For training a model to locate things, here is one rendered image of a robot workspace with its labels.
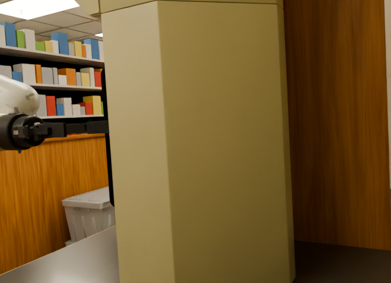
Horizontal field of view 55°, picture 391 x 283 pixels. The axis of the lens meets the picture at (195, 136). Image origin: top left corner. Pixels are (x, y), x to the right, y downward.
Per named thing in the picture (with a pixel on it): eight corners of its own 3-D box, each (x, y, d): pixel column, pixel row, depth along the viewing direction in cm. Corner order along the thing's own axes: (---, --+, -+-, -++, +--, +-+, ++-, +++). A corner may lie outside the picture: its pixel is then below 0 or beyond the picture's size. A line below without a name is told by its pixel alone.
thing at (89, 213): (152, 224, 322) (149, 186, 320) (104, 248, 269) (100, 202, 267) (114, 220, 342) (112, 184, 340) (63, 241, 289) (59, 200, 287)
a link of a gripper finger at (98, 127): (87, 134, 91) (89, 133, 92) (109, 133, 88) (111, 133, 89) (86, 121, 91) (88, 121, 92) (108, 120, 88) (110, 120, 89)
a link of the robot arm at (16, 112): (27, 151, 100) (-6, 155, 92) (23, 108, 99) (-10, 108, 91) (42, 151, 97) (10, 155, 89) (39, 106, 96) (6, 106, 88)
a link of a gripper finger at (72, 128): (43, 138, 90) (45, 138, 91) (92, 135, 92) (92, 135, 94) (42, 122, 90) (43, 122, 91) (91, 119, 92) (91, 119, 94)
